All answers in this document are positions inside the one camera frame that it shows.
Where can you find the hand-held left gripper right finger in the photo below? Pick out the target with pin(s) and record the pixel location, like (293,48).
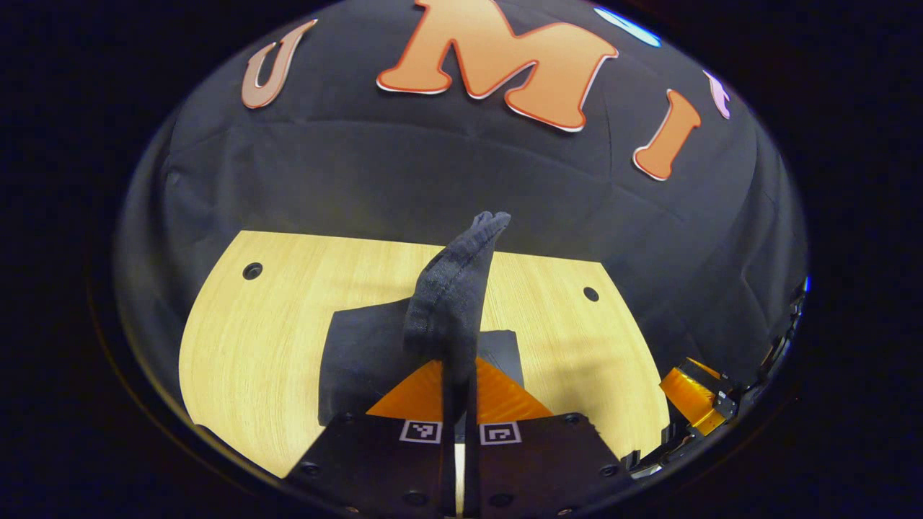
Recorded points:
(470,432)

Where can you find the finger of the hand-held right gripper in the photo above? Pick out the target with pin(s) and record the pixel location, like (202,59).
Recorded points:
(691,395)
(660,447)

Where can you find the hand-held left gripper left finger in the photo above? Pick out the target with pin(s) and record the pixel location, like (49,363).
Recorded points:
(448,432)

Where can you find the dark grey jeans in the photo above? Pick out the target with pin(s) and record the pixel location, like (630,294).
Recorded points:
(451,295)

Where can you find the black backdrop cloth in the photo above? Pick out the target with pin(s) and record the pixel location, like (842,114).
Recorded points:
(404,173)

